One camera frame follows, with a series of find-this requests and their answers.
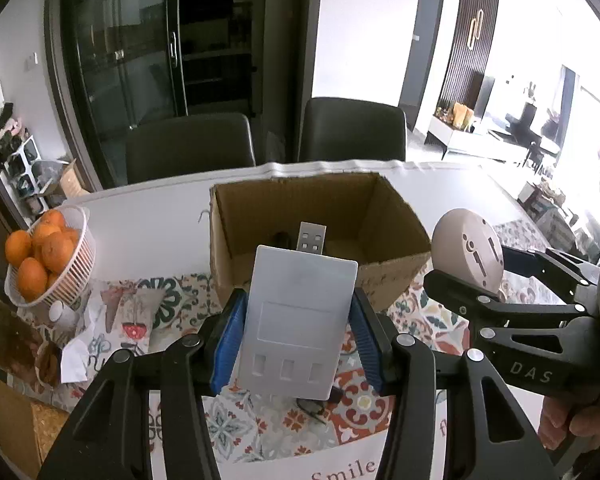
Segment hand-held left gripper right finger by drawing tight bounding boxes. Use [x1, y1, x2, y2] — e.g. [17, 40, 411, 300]
[350, 290, 563, 480]

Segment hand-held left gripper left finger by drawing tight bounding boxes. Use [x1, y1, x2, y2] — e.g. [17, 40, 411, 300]
[37, 290, 247, 480]

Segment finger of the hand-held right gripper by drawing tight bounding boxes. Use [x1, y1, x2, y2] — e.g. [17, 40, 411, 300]
[502, 247, 600, 288]
[424, 270, 593, 356]

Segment white usb hub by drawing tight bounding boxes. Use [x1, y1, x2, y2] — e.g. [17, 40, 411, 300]
[236, 221, 359, 402]

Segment beige round device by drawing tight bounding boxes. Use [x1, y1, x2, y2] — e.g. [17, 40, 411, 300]
[431, 208, 506, 297]

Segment brown cardboard box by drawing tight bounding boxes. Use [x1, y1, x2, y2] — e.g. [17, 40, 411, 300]
[209, 172, 433, 311]

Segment person's right hand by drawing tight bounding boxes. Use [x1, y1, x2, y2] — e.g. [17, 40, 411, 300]
[537, 399, 600, 454]

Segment side chair with patterned cushion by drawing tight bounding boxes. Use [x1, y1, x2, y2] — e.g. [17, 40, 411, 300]
[517, 180, 588, 256]

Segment black charger plug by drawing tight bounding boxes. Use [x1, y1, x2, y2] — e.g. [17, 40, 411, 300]
[300, 387, 343, 423]

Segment tile-print white tablecloth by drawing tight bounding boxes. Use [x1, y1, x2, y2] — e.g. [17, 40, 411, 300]
[17, 159, 588, 480]

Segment floral tissue pack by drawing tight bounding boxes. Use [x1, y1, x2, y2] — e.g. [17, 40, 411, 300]
[60, 277, 181, 383]

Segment white tv console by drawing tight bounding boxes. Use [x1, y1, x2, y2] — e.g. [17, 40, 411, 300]
[426, 114, 531, 161]

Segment white fruit basket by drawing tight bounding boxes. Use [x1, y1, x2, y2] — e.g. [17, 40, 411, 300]
[4, 205, 97, 308]

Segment small white round lid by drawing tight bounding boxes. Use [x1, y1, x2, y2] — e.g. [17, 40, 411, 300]
[47, 302, 77, 329]

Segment yellow packets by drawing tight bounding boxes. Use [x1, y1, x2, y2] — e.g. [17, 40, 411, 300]
[450, 102, 476, 131]

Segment small brown dish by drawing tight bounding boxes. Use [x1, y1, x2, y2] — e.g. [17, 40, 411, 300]
[34, 340, 63, 388]

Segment flat television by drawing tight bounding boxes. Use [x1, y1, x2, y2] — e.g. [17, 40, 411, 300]
[475, 76, 496, 116]

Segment dark dining chair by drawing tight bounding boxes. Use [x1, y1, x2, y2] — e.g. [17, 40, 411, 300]
[125, 112, 257, 186]
[297, 97, 407, 163]

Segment yellow woven box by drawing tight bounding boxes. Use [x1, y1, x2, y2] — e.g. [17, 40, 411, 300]
[0, 377, 71, 468]

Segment pile of oranges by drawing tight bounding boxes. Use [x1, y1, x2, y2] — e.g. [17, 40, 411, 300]
[5, 210, 81, 303]

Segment small cardboard carton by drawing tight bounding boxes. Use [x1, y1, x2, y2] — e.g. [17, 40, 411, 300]
[59, 159, 92, 200]

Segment dark interior door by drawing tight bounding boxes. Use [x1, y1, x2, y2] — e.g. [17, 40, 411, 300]
[399, 0, 446, 121]

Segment white shoe rack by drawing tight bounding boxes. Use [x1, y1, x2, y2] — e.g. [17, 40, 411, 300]
[2, 135, 48, 216]

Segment dark glass sliding door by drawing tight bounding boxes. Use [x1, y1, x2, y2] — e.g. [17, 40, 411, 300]
[45, 0, 326, 191]

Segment dark slatted wall panel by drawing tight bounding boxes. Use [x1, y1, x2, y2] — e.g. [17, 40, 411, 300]
[440, 0, 501, 116]

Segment gold wall ornament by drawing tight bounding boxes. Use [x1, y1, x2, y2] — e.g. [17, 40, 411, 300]
[467, 7, 483, 51]

